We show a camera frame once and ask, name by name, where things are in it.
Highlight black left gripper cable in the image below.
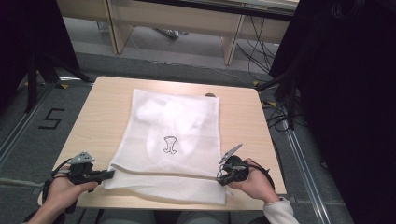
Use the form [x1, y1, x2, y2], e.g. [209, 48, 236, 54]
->
[41, 158, 78, 216]

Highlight person's right hand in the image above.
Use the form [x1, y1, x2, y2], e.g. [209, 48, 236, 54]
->
[227, 158, 280, 203]

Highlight black metal stand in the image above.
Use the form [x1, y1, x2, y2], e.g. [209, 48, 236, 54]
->
[256, 69, 302, 131]
[25, 50, 95, 114]

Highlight black floor cables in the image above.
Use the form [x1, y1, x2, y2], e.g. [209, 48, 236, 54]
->
[261, 98, 301, 133]

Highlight person's left hand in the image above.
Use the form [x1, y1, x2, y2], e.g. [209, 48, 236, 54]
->
[46, 175, 99, 217]

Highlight person's grey trouser legs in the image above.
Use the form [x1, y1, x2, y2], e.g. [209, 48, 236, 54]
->
[96, 209, 232, 224]

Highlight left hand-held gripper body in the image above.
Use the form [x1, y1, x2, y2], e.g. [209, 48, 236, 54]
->
[65, 150, 101, 185]

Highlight power strip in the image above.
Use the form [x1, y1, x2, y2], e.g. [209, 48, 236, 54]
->
[152, 27, 189, 40]

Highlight white garment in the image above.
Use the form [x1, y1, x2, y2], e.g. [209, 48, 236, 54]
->
[135, 95, 207, 166]

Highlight black curtain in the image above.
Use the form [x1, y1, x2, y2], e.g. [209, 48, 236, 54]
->
[268, 0, 396, 224]
[0, 0, 80, 110]

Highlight black cable bundle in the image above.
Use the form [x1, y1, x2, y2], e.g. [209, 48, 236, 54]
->
[235, 15, 278, 84]

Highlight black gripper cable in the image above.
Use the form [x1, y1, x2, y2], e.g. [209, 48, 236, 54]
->
[41, 158, 78, 216]
[247, 160, 276, 191]

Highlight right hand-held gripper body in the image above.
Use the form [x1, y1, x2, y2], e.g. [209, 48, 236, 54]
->
[217, 143, 250, 183]

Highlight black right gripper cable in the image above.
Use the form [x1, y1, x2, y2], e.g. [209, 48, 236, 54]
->
[247, 160, 276, 191]

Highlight white mesh laundry bag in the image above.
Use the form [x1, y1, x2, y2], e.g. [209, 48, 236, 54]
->
[103, 88, 228, 206]

